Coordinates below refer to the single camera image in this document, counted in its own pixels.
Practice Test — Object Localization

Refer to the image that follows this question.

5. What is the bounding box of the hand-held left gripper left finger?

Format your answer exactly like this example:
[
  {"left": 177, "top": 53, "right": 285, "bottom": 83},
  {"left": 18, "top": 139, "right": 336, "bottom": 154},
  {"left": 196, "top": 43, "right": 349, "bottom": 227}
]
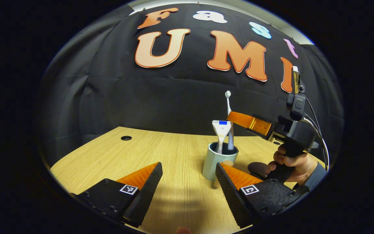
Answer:
[{"left": 70, "top": 162, "right": 163, "bottom": 228}]

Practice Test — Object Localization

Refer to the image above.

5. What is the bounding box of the grey cable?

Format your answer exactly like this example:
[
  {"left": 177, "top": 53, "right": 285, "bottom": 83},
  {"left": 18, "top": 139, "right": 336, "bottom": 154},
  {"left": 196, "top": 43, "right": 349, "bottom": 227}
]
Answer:
[{"left": 302, "top": 117, "right": 329, "bottom": 170}]

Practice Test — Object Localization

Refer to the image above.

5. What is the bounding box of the dark round coaster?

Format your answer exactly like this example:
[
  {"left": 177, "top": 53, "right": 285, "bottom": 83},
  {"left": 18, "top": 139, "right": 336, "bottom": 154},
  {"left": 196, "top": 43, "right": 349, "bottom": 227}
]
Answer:
[{"left": 248, "top": 162, "right": 272, "bottom": 177}]

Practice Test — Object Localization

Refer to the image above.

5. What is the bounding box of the wooden desktop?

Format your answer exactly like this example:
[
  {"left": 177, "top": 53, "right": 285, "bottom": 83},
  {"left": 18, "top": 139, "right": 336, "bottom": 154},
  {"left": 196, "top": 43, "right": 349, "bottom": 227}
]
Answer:
[{"left": 50, "top": 127, "right": 325, "bottom": 234}]

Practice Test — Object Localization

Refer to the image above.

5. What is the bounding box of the pale blue cup wooden handle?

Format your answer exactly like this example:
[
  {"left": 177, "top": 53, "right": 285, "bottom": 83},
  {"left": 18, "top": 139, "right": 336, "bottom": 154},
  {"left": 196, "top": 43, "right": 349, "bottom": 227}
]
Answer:
[{"left": 202, "top": 142, "right": 239, "bottom": 189}]

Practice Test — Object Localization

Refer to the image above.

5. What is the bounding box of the white toothpaste tube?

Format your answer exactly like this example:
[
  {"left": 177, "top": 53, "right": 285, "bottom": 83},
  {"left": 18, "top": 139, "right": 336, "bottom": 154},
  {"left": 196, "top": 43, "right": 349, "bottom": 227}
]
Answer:
[{"left": 212, "top": 120, "right": 232, "bottom": 154}]

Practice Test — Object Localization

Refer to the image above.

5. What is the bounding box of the black backdrop cloth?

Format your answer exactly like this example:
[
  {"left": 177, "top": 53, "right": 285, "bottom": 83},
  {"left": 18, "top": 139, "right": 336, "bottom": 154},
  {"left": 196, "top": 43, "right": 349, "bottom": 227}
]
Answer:
[{"left": 36, "top": 3, "right": 345, "bottom": 169}]

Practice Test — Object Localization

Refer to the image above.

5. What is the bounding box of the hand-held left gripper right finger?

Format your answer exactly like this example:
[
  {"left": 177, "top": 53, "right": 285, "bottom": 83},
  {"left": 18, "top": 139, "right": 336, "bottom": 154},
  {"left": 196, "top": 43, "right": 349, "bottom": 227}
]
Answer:
[{"left": 215, "top": 162, "right": 301, "bottom": 229}]

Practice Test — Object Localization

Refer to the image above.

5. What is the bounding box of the white toothbrush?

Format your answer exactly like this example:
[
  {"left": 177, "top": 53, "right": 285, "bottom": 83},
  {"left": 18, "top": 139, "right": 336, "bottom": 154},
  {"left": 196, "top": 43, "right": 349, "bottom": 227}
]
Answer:
[{"left": 225, "top": 91, "right": 234, "bottom": 150}]

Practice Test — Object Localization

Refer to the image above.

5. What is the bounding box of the black cable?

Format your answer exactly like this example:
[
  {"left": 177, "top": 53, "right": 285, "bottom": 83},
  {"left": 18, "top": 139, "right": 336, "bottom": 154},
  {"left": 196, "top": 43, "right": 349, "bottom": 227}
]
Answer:
[{"left": 305, "top": 97, "right": 330, "bottom": 170}]

